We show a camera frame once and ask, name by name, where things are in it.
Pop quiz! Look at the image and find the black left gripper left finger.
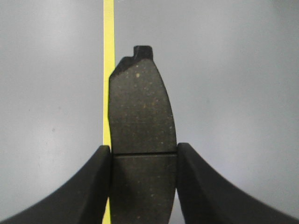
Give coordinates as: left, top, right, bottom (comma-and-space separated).
3, 146, 111, 224

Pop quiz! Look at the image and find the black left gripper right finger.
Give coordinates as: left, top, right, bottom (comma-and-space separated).
177, 143, 299, 224

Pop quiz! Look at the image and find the grey brake pad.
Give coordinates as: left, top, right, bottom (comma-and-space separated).
108, 46, 177, 224

